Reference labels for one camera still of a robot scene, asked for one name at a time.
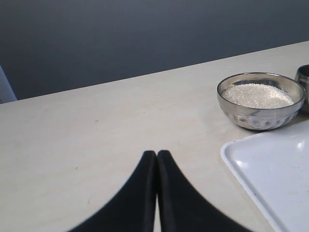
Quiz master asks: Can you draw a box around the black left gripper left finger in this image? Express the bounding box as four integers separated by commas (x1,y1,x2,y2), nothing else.
71,151,156,232

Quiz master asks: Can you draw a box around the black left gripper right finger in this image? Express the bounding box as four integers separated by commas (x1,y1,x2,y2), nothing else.
157,150,250,232

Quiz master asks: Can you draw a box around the steel bowl of rice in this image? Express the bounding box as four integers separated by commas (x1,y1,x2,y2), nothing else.
217,72,306,131

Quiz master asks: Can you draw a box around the small steel cup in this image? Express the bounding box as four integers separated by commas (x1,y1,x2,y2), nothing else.
295,64,309,114

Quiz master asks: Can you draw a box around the white rectangular plastic tray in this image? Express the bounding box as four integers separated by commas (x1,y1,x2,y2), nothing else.
220,121,309,232

